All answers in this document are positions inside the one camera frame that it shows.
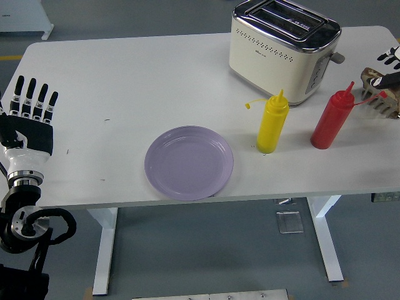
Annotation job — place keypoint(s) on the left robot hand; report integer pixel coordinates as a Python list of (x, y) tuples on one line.
[(31, 137)]

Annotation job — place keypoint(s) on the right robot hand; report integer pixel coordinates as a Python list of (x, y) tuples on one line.
[(387, 80)]

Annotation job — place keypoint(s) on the bread slice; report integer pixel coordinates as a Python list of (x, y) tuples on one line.
[(370, 74)]

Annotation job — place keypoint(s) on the cream and chrome toaster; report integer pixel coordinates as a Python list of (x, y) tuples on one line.
[(265, 65)]

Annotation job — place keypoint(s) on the purple plate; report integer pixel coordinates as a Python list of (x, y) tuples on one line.
[(189, 162)]

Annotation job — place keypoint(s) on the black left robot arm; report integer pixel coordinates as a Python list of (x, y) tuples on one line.
[(23, 193)]

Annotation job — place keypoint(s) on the clear plastic floor plate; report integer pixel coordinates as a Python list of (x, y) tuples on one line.
[(290, 222)]

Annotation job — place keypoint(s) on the metal toast rack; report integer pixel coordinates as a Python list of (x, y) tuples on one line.
[(379, 106)]

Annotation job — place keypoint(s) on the red squeeze bottle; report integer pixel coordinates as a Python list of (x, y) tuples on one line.
[(331, 122)]

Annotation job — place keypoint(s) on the table control panel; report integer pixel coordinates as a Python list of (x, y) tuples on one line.
[(386, 197)]

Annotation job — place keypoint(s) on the white cabinet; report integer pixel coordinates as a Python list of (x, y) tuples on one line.
[(22, 15)]

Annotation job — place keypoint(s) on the yellow squeeze bottle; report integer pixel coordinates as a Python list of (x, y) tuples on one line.
[(271, 125)]

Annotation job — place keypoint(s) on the white table leg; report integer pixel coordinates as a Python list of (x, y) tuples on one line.
[(329, 243), (104, 250)]

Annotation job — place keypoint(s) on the small clear plastic piece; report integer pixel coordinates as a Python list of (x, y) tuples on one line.
[(285, 201)]

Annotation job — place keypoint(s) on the grey metal base plate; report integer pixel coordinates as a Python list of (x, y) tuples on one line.
[(209, 296)]

